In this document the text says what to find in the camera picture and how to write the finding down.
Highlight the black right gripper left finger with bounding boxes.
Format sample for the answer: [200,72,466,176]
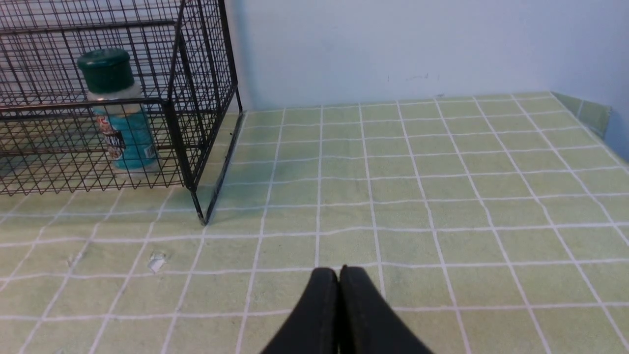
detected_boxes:
[261,267,339,354]

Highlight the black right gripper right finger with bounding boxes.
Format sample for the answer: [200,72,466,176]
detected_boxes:
[339,265,432,354]

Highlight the small green-capped seasoning bottle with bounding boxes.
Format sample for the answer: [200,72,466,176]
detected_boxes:
[76,48,160,177]

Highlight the green checkered tablecloth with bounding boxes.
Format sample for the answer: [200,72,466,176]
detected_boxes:
[1,92,629,354]

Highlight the black wire mesh rack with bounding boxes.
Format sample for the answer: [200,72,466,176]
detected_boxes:
[1,0,243,224]

